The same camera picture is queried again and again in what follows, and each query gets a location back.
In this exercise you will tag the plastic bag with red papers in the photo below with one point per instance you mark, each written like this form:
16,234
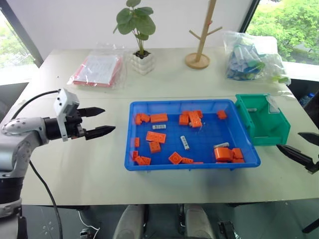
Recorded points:
98,69

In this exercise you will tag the orange building block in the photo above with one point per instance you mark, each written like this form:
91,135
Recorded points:
199,112
175,157
154,147
138,119
221,114
185,112
198,162
146,117
237,153
195,119
238,160
134,155
137,142
156,137
159,117
187,160
144,160
184,120

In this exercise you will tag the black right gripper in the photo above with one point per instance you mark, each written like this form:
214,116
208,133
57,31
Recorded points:
315,165

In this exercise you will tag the large curved orange block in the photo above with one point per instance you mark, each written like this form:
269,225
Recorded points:
223,154

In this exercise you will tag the grey rounded shape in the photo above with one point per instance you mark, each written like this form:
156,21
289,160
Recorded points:
129,224
198,224

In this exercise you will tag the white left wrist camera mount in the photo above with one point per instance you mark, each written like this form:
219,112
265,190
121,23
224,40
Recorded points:
64,99

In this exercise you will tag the wooden tree stand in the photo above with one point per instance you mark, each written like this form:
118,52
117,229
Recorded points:
198,59

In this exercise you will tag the plastic bag with blue items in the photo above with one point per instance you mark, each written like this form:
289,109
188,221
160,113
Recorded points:
249,62

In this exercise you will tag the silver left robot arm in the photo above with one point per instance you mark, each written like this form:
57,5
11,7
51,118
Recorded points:
15,147

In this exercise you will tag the green plant in white pot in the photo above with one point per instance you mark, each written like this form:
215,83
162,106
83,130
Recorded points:
142,59

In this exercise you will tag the blue plastic tray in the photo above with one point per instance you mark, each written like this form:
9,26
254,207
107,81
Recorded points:
174,147

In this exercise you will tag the green plastic bin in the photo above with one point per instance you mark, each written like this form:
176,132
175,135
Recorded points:
268,127

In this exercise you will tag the black floor bracket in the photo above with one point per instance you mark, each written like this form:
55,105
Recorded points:
226,230

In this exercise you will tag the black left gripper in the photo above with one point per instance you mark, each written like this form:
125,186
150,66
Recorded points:
73,125

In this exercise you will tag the clear plastic label card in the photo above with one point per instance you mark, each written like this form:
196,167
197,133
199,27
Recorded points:
272,105

